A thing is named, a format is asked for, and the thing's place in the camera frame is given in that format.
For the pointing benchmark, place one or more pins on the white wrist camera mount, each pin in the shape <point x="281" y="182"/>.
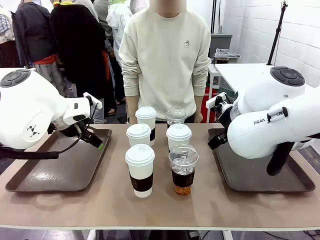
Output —
<point x="215" y="101"/>
<point x="96" y="101"/>

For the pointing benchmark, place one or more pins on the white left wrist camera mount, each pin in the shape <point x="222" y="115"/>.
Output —
<point x="96" y="101"/>

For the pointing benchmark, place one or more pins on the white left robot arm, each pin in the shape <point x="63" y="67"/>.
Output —
<point x="25" y="112"/>

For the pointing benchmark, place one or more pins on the white side table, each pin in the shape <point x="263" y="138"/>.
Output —
<point x="245" y="75"/>

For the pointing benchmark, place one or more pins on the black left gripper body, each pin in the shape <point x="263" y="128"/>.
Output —
<point x="75" y="131"/>

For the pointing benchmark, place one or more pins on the bystander in white hoodie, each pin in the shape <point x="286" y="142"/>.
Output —
<point x="118" y="22"/>

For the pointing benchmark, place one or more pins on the white table leg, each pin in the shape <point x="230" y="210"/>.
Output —
<point x="91" y="235"/>
<point x="227" y="235"/>

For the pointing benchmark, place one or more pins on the white lidded paper coffee cup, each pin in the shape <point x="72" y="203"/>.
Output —
<point x="138" y="135"/>
<point x="140" y="170"/>
<point x="178" y="136"/>
<point x="145" y="113"/>

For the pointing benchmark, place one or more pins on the brown plastic serving tray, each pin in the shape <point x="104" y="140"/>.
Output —
<point x="62" y="170"/>
<point x="250" y="175"/>

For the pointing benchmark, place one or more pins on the person's right hand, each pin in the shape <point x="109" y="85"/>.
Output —
<point x="131" y="118"/>

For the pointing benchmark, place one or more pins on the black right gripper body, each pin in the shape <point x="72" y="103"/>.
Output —
<point x="226" y="117"/>

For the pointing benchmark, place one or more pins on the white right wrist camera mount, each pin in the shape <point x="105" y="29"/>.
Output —
<point x="215" y="101"/>

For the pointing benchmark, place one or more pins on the grey tray of parts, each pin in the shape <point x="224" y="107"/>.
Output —
<point x="226" y="53"/>

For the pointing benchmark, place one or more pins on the blurred person head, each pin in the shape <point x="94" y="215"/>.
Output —
<point x="167" y="6"/>

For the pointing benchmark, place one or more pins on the cream sweatshirt torso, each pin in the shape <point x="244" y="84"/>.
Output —
<point x="165" y="62"/>

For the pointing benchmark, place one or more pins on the person's left forearm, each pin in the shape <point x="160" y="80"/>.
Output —
<point x="198" y="103"/>

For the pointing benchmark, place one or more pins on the bystander in black coat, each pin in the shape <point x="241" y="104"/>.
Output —
<point x="80" y="50"/>

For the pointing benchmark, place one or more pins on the grey plastic bin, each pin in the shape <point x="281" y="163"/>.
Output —
<point x="221" y="42"/>

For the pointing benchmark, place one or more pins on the bystander in grey hoodie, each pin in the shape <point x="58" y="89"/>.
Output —
<point x="103" y="15"/>

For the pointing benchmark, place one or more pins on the person's left hand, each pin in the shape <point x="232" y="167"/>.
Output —
<point x="198" y="117"/>

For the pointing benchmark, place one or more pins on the black tripod pole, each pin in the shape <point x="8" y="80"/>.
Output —
<point x="276" y="35"/>

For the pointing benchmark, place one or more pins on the person's right forearm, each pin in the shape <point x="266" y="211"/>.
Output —
<point x="131" y="105"/>

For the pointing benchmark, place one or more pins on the bystander in plaid shirt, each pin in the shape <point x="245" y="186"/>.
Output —
<point x="5" y="30"/>

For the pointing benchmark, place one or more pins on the bystander in dark grey jacket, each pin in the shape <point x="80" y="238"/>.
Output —
<point x="35" y="35"/>

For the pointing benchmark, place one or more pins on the clear iced coffee cup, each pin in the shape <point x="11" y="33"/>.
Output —
<point x="175" y="115"/>
<point x="183" y="177"/>

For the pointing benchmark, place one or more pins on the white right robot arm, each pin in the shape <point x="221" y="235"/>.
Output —
<point x="262" y="130"/>

